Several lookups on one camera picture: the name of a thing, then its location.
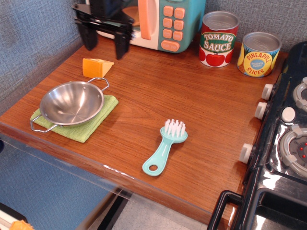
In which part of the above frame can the teal dish brush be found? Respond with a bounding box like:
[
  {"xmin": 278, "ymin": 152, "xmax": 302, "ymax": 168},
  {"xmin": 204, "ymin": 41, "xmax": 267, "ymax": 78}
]
[{"xmin": 142, "ymin": 119, "xmax": 188, "ymax": 176}]

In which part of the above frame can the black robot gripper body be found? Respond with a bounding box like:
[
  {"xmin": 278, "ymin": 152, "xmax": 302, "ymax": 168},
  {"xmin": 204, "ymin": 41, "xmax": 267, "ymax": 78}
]
[{"xmin": 72, "ymin": 0, "xmax": 134, "ymax": 38}]

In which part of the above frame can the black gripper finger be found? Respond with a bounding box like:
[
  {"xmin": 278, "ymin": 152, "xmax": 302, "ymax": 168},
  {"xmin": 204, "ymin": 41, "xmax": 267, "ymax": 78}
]
[
  {"xmin": 78, "ymin": 24, "xmax": 97, "ymax": 50},
  {"xmin": 114, "ymin": 33, "xmax": 131, "ymax": 60}
]

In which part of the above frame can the orange microwave plate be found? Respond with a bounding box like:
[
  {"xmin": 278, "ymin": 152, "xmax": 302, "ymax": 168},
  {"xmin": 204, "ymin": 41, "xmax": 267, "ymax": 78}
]
[{"xmin": 123, "ymin": 6, "xmax": 140, "ymax": 26}]

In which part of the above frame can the black toy stove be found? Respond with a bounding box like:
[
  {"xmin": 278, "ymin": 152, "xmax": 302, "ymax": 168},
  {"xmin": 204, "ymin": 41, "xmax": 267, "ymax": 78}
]
[{"xmin": 208, "ymin": 42, "xmax": 307, "ymax": 230}]

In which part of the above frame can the pineapple slices can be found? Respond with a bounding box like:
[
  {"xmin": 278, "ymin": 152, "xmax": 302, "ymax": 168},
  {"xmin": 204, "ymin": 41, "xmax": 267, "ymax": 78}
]
[{"xmin": 237, "ymin": 32, "xmax": 282, "ymax": 78}]

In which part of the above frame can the green folded cloth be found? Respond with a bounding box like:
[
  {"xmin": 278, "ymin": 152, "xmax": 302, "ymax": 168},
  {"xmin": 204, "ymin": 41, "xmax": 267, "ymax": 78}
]
[{"xmin": 30, "ymin": 95, "xmax": 118, "ymax": 143}]

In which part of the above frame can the stainless steel pan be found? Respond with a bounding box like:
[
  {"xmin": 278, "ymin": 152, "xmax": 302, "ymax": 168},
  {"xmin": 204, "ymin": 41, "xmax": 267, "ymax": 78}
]
[{"xmin": 30, "ymin": 77, "xmax": 109, "ymax": 133}]

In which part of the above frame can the orange cheese wedge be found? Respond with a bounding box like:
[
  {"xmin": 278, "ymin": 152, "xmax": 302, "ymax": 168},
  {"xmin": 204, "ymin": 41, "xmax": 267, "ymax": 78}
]
[{"xmin": 83, "ymin": 58, "xmax": 114, "ymax": 78}]

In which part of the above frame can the tomato sauce can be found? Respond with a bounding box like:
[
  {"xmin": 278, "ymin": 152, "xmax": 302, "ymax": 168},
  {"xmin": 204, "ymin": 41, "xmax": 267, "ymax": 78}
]
[{"xmin": 199, "ymin": 11, "xmax": 239, "ymax": 67}]

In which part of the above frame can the teal toy microwave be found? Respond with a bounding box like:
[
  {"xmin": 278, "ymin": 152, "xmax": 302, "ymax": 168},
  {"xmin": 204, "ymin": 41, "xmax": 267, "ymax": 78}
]
[{"xmin": 87, "ymin": 0, "xmax": 206, "ymax": 53}]

